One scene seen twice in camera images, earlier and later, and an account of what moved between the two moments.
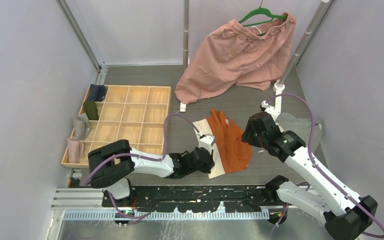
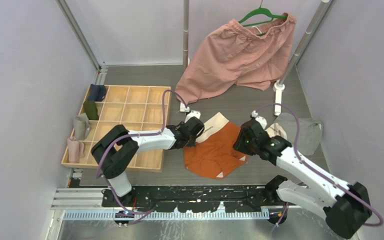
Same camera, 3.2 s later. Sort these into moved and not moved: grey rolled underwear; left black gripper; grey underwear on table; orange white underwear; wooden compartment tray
Moved: left black gripper
Not moved: grey underwear on table; orange white underwear; wooden compartment tray; grey rolled underwear
